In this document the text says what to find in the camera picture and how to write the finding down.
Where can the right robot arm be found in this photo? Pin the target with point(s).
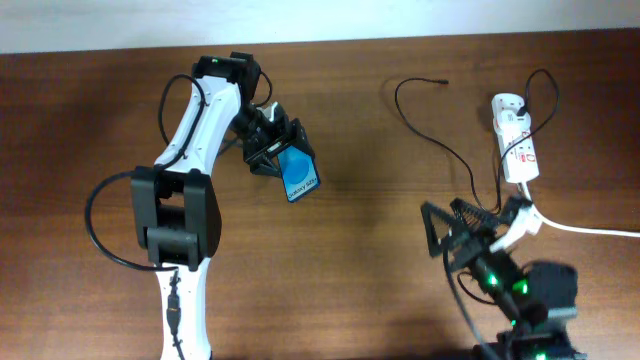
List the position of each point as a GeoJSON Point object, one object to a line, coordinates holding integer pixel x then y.
{"type": "Point", "coordinates": [537, 298]}

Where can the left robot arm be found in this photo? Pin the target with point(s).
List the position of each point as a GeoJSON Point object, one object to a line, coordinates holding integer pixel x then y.
{"type": "Point", "coordinates": [177, 217]}

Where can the white USB charger adapter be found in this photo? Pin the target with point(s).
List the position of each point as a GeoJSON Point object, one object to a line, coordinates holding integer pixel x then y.
{"type": "Point", "coordinates": [507, 121]}

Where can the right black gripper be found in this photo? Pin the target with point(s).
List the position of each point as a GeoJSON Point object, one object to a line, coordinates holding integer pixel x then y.
{"type": "Point", "coordinates": [468, 247]}

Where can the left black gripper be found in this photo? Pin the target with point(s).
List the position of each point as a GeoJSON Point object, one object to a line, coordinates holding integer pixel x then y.
{"type": "Point", "coordinates": [283, 136]}

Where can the white power strip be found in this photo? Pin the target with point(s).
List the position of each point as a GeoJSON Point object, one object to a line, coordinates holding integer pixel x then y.
{"type": "Point", "coordinates": [520, 163]}

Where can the blue Galaxy smartphone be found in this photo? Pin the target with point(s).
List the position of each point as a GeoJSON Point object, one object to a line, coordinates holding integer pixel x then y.
{"type": "Point", "coordinates": [298, 172]}

